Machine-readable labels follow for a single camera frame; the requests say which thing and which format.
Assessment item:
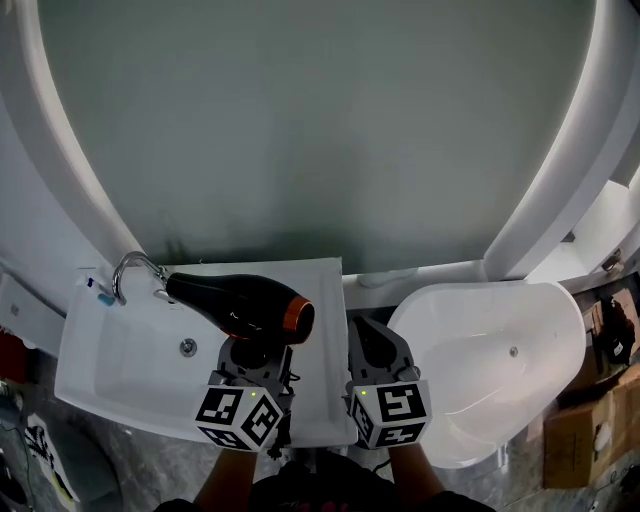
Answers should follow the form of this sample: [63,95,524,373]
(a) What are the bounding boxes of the small blue-white tube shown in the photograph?
[84,276,115,307]

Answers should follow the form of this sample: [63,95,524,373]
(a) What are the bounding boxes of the black and white patterned cloth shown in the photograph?
[24,414,76,501]

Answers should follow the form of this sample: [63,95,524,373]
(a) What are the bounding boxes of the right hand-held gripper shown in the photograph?
[342,314,432,450]

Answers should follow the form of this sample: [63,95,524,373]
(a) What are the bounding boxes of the person's right forearm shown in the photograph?
[387,442,446,509]

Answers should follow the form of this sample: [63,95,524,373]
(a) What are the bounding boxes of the large white-framed oval mirror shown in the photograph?
[0,0,640,281]

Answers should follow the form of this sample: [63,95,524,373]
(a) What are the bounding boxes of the white toilet tank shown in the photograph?
[0,272,66,354]

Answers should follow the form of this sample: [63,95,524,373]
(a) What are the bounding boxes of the stacked brown cardboard boxes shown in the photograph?
[557,289,640,406]

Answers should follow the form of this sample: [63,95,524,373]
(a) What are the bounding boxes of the grey round stool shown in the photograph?
[49,429,121,512]

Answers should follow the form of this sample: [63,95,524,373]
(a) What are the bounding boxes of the chrome curved faucet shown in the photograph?
[112,251,174,307]

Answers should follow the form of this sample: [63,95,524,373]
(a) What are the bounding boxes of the red box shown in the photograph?
[0,332,29,381]

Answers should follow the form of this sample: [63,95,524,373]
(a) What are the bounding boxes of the person's dark clothing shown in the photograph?
[159,447,496,512]

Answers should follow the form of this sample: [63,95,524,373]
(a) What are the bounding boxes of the person's left forearm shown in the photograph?
[192,442,259,512]

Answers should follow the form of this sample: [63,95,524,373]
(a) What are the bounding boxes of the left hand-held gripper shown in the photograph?
[193,333,297,454]

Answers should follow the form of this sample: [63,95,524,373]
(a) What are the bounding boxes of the black copper-ringed hair dryer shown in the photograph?
[164,272,316,346]

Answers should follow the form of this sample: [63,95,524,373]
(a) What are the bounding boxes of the white rectangular sink basin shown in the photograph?
[53,256,359,449]

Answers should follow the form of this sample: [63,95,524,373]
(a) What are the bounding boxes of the black bag with tag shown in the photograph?
[597,295,636,366]

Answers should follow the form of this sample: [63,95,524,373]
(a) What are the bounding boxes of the large brown cardboard box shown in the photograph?
[543,377,640,490]

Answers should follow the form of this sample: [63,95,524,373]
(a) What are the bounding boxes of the white oval bathtub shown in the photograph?
[387,280,587,470]

